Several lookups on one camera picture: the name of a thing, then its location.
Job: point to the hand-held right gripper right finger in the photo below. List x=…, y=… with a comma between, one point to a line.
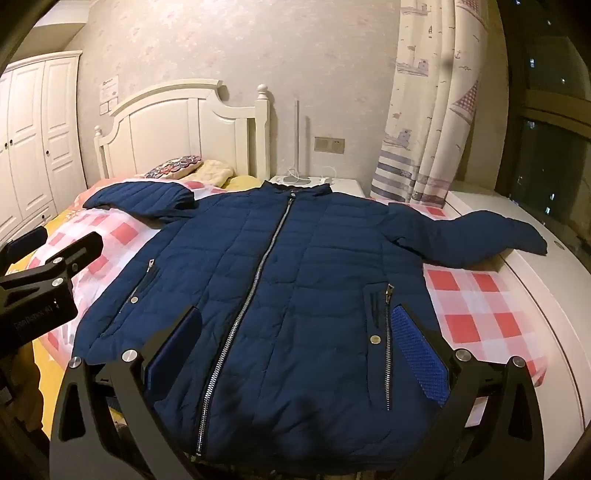
x=420, y=355

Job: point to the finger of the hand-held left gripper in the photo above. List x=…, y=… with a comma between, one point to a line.
x=78, y=249
x=28, y=241

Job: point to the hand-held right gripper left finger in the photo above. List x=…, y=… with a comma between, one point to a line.
x=171, y=350

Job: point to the navy blue puffer jacket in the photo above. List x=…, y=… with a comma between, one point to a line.
x=286, y=286

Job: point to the red white checked blanket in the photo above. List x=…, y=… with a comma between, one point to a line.
x=475, y=300

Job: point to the white wardrobe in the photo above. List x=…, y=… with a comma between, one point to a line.
x=32, y=138

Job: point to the patterned pillow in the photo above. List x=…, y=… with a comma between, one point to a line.
x=173, y=167

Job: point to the white window bench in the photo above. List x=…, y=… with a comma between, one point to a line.
x=545, y=323

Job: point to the white wooden bed headboard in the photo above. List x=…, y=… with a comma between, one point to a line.
x=161, y=129

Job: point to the white nightstand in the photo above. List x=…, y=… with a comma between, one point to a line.
x=342, y=187

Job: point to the white pole lamp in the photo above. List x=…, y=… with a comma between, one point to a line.
x=298, y=138

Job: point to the dark window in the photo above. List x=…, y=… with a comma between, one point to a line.
x=549, y=138

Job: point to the printed cream curtain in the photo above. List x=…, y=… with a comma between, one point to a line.
x=429, y=101

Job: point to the white paper wall notice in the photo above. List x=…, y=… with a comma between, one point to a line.
x=109, y=87

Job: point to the beige wall socket panel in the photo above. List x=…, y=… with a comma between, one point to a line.
x=328, y=144

